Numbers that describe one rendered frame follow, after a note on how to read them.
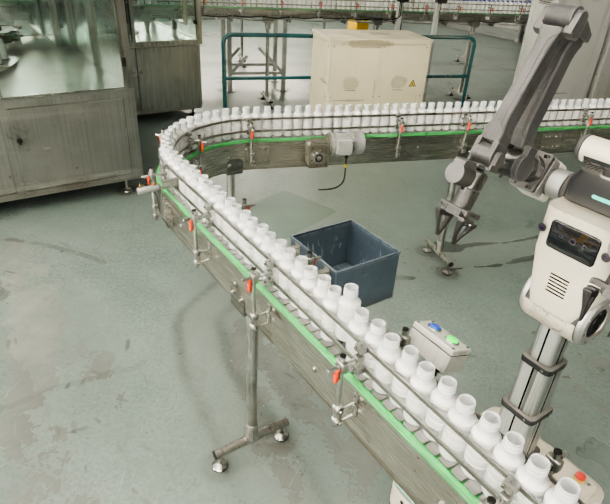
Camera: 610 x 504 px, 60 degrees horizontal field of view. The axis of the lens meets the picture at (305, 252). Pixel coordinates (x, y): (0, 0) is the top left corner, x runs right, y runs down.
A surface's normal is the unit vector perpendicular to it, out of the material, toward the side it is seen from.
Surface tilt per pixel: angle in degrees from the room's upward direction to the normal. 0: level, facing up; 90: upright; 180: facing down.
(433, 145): 92
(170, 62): 90
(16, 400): 0
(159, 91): 90
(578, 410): 0
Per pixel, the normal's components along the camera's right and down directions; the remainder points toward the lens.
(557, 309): -0.83, 0.25
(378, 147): 0.27, 0.51
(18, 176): 0.55, 0.45
